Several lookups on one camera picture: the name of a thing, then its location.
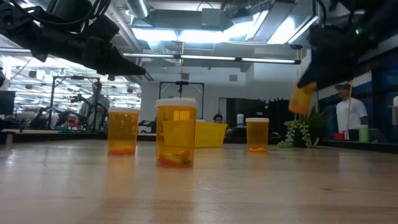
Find black left gripper knob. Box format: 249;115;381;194
81;36;109;65

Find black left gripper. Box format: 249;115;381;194
46;29;147;76

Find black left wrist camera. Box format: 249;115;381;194
83;14;121;45

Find orange pill bottle white cap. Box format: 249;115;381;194
154;97;199;169
288;81;317;116
107;107;141;156
245;117;270;153

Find long ceiling light bar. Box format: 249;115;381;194
123;52;302;65

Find person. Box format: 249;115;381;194
334;81;369;141
79;81;110;133
213;113;233;138

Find black background rig frame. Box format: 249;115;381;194
158;80;205;121
48;75;102;133

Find black monitor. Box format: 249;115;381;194
0;90;16;116

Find potted succulent with trailing strand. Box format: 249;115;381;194
276;105;327;149

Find yellow plastic basket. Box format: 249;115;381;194
195;119;229;149

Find black aluminium table frame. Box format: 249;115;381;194
0;129;398;154

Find green cup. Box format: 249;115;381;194
358;124;369;143

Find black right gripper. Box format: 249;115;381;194
297;23;379;91

